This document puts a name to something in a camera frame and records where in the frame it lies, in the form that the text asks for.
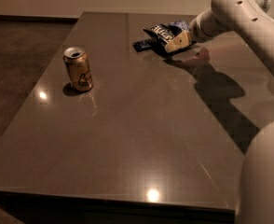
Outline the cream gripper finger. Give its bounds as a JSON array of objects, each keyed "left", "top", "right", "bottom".
[{"left": 164, "top": 41, "right": 176, "bottom": 53}]

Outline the blue chip bag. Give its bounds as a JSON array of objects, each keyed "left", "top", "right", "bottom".
[{"left": 133, "top": 21, "right": 190, "bottom": 53}]

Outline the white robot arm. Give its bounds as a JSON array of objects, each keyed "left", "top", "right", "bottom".
[{"left": 191, "top": 0, "right": 274, "bottom": 224}]

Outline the gold soda can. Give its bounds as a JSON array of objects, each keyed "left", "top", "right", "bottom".
[{"left": 63, "top": 47, "right": 93, "bottom": 92}]

